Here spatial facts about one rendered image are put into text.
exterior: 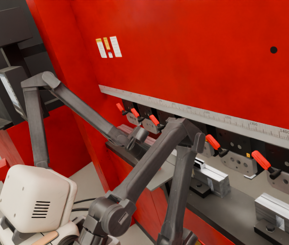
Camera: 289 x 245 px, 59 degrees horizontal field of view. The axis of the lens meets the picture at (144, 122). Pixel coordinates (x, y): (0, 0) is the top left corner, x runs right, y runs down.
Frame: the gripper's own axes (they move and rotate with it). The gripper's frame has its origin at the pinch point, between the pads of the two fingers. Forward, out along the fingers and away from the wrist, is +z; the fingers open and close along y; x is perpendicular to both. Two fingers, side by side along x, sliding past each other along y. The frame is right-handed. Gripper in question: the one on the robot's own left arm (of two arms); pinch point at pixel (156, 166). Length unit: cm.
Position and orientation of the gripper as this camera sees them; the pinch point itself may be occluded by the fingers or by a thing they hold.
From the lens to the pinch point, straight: 123.6
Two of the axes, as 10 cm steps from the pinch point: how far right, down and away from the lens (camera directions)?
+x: -5.8, 8.0, -1.6
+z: 6.3, 5.6, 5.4
